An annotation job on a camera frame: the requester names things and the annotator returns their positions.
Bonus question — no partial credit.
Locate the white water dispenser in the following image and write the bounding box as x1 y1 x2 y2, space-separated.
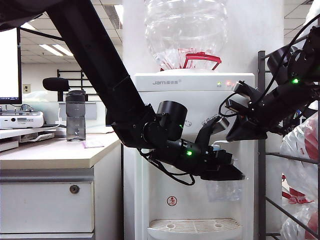
123 71 256 240

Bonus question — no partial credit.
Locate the white RC transmitter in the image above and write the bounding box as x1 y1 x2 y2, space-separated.
0 110 45 130

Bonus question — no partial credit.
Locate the black computer monitor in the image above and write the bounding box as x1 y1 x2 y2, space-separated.
0 26 23 105

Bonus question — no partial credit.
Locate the white drip tray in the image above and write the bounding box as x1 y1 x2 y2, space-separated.
147 218 243 232

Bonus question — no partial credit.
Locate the grey partition panel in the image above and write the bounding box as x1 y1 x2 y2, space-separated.
58 101 98 121

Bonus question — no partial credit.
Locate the clear plastic mug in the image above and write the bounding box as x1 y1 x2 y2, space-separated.
206 179 244 202

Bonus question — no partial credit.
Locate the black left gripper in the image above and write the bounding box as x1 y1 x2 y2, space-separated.
199 144 246 181

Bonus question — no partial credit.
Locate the dark grey water bottle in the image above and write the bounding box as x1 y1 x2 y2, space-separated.
65 89 87 142

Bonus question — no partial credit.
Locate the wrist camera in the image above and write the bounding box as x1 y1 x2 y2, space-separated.
223 79 260 117
194 113 230 151

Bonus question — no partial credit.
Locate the white desk drawer cabinet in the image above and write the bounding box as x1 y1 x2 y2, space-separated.
0 167 96 240

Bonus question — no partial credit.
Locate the fluorescent ceiling light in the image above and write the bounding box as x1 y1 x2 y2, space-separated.
38 43 75 57

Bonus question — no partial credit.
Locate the clear water jug red handle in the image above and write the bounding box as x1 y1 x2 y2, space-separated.
144 0 229 73

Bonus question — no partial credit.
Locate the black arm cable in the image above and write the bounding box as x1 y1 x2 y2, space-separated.
136 146 196 186

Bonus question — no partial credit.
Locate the grey metal rack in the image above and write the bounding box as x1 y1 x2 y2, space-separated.
257 49 320 240

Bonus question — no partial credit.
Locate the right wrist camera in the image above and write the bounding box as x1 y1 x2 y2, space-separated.
223 79 260 117

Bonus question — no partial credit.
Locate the blue cold water tap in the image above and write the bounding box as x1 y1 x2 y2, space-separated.
211 140 230 151

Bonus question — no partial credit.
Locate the pink paper packet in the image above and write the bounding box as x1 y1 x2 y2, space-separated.
83 140 105 149

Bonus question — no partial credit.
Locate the white raised desk board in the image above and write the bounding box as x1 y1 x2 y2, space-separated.
0 126 57 140

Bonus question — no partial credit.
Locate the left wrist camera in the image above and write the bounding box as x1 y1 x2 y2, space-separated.
194 113 230 151

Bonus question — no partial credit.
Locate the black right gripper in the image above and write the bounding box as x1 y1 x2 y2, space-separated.
225 99 284 142

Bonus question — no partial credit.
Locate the black chair headrest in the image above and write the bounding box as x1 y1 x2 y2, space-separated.
42 77 70 102

